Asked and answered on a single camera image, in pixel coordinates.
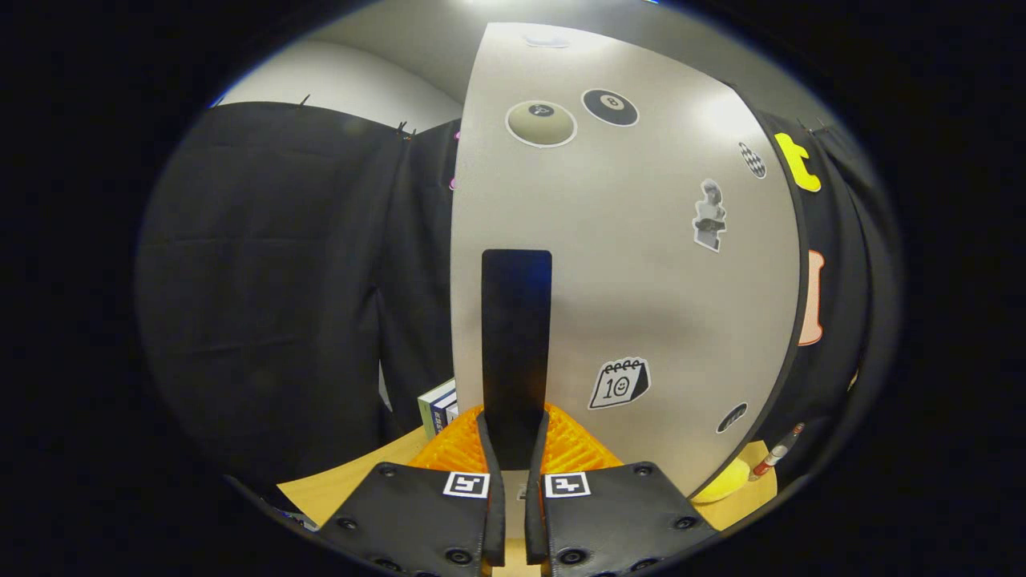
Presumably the black backdrop cloth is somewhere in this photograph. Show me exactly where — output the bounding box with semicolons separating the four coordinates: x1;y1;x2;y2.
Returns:
136;100;903;514

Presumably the red and white pen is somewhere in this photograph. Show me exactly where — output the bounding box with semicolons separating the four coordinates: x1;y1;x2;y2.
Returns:
749;422;806;482

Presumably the yellow soft object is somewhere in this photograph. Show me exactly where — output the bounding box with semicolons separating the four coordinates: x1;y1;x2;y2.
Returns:
692;458;754;505

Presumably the dark grey shoe cabinet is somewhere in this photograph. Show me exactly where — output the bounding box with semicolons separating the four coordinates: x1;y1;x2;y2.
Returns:
689;80;812;502

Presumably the dark blue spine book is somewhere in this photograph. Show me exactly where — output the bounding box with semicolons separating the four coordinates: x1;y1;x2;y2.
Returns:
430;390;459;435

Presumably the light grey shoe cabinet door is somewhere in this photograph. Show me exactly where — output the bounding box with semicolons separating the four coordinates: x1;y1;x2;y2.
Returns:
449;22;802;498

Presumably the green spine book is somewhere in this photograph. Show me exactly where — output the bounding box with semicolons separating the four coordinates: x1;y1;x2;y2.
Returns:
417;378;456;438

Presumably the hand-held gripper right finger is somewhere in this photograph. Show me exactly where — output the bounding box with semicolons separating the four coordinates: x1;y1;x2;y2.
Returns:
525;405;717;577

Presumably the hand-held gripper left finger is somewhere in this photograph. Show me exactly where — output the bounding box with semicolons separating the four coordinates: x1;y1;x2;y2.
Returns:
317;405;507;577

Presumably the black door handle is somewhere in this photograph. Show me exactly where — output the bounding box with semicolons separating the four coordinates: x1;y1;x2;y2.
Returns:
481;249;553;471

